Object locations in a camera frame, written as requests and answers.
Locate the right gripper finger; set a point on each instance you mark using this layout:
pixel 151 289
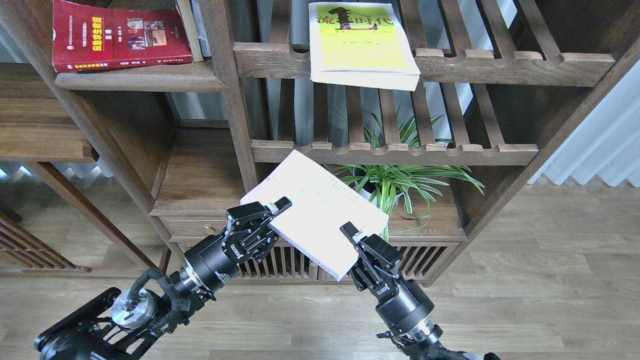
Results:
pixel 373 252
pixel 361 278

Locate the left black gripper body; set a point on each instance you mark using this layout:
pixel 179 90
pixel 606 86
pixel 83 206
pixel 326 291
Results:
pixel 214 261

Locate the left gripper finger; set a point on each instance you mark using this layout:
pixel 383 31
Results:
pixel 263 248
pixel 255 216

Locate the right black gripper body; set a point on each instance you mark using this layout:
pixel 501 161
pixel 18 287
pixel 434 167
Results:
pixel 403 305

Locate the white purple book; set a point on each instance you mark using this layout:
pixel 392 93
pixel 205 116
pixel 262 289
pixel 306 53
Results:
pixel 321 205

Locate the red cover book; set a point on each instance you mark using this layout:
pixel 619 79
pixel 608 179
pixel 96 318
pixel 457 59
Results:
pixel 89 38

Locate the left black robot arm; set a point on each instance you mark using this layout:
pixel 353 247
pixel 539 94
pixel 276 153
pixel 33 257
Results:
pixel 123 325

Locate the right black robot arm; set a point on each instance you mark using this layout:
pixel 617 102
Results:
pixel 424 348

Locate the left slatted cabinet door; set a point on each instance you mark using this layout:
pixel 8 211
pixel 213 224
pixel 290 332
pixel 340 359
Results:
pixel 283 264

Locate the slatted cabinet door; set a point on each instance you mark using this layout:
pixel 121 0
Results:
pixel 423 261
pixel 283 264

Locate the small wooden drawer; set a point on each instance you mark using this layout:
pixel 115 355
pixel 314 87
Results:
pixel 193 226

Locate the right slatted cabinet door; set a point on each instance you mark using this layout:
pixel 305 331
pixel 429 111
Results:
pixel 423 261

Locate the white plant pot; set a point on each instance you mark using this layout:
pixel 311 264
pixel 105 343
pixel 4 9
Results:
pixel 383 194

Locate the spider plant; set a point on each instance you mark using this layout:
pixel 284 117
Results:
pixel 423 179

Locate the dark wooden bookshelf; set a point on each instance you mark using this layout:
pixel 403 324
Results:
pixel 191 139

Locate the white upright book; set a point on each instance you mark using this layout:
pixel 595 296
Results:
pixel 200 29

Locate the yellow cover book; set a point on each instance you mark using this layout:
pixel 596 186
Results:
pixel 360 44

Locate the brown upright book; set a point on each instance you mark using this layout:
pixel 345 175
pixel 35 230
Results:
pixel 186 13

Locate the white curtain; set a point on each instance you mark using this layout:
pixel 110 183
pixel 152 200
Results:
pixel 606 144

